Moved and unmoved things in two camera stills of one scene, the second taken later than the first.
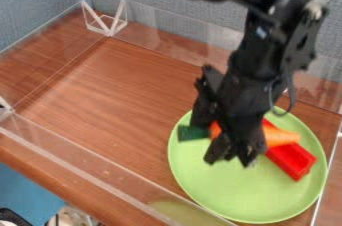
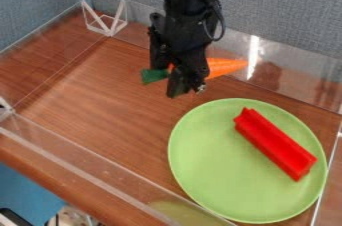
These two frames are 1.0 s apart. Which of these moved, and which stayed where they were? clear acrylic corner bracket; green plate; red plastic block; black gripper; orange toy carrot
Moved: black gripper; orange toy carrot
Stayed: green plate; red plastic block; clear acrylic corner bracket
